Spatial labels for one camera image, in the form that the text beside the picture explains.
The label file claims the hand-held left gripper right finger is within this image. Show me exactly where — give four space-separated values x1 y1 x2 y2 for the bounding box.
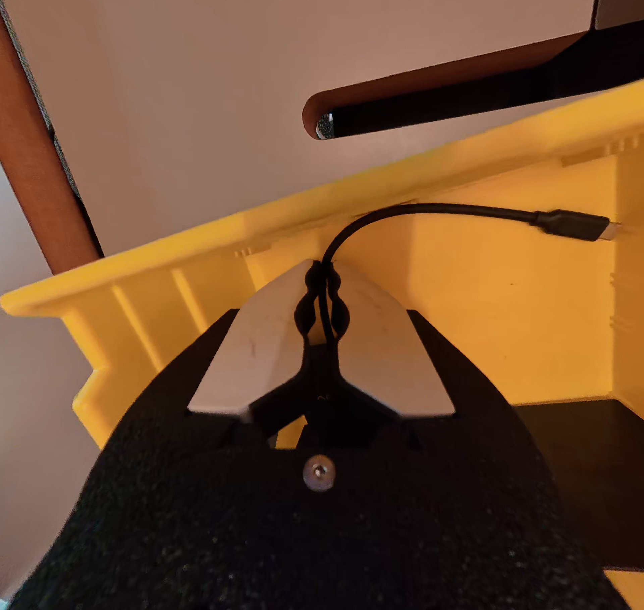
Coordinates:
326 260 456 419

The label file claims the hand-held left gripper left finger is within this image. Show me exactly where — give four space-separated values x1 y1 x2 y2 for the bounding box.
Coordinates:
187 260 323 424

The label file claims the yellow plastic bin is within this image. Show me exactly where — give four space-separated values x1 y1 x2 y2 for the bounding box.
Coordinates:
0 79 644 610

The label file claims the black hub cable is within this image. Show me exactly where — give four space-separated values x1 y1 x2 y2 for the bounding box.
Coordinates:
316 202 621 354

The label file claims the black bar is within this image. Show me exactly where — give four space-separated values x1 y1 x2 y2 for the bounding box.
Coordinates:
316 18 644 140

